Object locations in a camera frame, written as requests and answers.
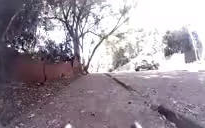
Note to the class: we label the green tree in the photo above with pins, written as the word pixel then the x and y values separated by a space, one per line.
pixel 121 55

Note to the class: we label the thick-trunked tree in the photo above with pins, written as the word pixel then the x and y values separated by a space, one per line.
pixel 77 50

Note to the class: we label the red brick path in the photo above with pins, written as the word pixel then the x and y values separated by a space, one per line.
pixel 96 100

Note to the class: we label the dark green car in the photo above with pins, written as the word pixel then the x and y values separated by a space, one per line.
pixel 146 65

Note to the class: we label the robot's own part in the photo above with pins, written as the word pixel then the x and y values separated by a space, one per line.
pixel 136 125
pixel 67 126

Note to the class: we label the dark trees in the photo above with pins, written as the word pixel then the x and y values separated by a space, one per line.
pixel 175 41

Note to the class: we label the paved road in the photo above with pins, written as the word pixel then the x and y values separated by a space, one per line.
pixel 180 90

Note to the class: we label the stone kerb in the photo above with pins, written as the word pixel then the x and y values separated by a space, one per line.
pixel 170 115

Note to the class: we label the bare dirt strip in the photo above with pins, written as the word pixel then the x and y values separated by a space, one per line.
pixel 20 100

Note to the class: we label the red wall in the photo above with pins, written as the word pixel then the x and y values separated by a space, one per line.
pixel 26 68

